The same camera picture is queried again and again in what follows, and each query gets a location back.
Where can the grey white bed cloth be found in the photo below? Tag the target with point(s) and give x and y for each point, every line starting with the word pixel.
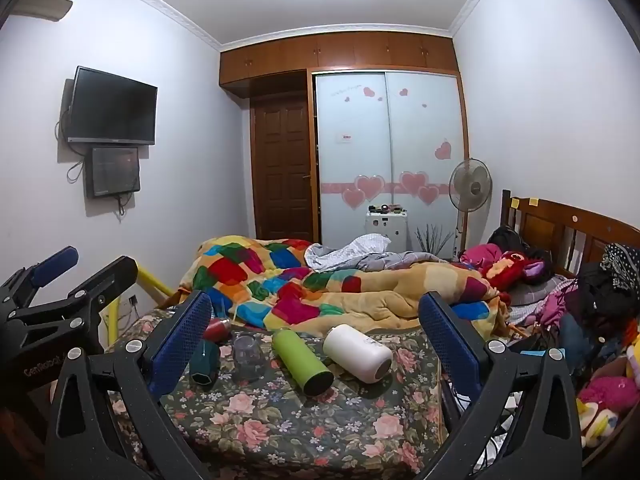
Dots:
pixel 350 255

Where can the wooden overhead cabinet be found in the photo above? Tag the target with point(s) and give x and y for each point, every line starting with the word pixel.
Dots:
pixel 340 52

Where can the white bottle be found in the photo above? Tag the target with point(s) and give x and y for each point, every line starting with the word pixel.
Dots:
pixel 357 357

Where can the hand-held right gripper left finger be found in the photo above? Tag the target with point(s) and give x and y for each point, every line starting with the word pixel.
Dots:
pixel 179 347

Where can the standing fan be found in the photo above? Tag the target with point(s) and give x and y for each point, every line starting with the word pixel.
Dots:
pixel 470 182

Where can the wall air conditioner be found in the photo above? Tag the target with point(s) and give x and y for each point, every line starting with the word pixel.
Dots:
pixel 45 5

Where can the colourful patchwork blanket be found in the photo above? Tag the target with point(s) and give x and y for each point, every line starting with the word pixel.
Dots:
pixel 300 290

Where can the wall-mounted black television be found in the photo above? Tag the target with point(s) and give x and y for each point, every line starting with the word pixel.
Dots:
pixel 112 107

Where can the floral bed sheet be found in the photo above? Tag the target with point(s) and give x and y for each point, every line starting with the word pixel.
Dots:
pixel 310 425

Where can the yellow rail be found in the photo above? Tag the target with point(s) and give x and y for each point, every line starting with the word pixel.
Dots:
pixel 150 280

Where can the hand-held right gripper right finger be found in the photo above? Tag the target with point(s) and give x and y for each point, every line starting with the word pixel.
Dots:
pixel 451 346

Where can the wooden headboard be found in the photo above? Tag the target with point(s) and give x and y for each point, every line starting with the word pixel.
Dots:
pixel 560 225

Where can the pink cloth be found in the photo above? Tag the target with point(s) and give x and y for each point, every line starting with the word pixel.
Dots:
pixel 480 256

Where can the pile of dark clothes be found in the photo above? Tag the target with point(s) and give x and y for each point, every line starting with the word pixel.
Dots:
pixel 600 300

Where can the yellow white plush toy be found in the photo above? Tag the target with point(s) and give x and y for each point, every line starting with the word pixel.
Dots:
pixel 597 422

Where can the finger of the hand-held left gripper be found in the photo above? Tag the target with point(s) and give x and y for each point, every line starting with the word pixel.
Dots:
pixel 107 276
pixel 54 265

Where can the black patterned cloth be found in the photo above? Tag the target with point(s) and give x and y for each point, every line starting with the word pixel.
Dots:
pixel 620 265

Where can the black bag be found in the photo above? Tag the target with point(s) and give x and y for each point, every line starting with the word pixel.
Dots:
pixel 505 240

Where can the small wall-mounted monitor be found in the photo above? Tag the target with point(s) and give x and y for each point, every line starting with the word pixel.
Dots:
pixel 112 170

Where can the wardrobe with heart stickers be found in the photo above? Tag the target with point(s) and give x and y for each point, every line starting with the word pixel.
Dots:
pixel 390 160

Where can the clear glass cup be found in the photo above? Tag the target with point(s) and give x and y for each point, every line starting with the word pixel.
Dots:
pixel 248 357

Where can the red cup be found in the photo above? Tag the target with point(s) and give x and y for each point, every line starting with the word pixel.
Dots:
pixel 218 329

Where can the dark green cup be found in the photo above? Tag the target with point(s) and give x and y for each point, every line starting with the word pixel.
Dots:
pixel 204 364

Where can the red plush toy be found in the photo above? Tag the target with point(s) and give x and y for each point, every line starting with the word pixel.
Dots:
pixel 510 267

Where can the green bottle black cap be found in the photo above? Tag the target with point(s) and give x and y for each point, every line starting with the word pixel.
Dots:
pixel 300 367

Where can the white small cabinet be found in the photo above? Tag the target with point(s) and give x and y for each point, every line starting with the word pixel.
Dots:
pixel 386 227

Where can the pink plush toy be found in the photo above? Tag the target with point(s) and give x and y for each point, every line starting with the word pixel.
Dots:
pixel 612 392

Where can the brown wooden door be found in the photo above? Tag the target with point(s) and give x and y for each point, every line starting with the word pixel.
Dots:
pixel 280 170

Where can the dried plant bundle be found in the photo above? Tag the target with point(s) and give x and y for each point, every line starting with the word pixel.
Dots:
pixel 432 242

